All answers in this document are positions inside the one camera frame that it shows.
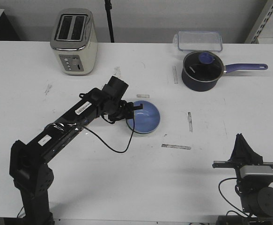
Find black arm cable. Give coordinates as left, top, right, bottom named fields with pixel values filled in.
left=83, top=117, right=135, bottom=154
left=218, top=178, right=251, bottom=218

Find clear plastic food container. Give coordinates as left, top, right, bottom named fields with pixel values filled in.
left=173, top=30, right=222, bottom=52

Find blue bowl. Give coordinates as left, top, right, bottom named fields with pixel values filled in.
left=133, top=100, right=160, bottom=134

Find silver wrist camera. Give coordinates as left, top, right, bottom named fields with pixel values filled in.
left=240, top=165, right=273, bottom=183

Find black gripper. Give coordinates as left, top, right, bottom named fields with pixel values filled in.
left=212, top=134, right=273, bottom=188
left=104, top=100, right=143, bottom=123

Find dark blue saucepan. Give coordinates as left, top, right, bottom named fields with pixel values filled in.
left=181, top=56, right=268, bottom=92

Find cream and chrome toaster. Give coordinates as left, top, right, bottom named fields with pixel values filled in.
left=50, top=8, right=98, bottom=76

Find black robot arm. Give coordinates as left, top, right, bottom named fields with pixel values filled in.
left=4, top=76, right=143, bottom=225
left=212, top=134, right=273, bottom=225

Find white slotted shelf rack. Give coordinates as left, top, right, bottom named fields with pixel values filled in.
left=244, top=0, right=273, bottom=44

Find black tripod pole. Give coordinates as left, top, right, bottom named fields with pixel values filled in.
left=104, top=0, right=115, bottom=43

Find glass pot lid blue knob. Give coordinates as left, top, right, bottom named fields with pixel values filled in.
left=184, top=51, right=223, bottom=82

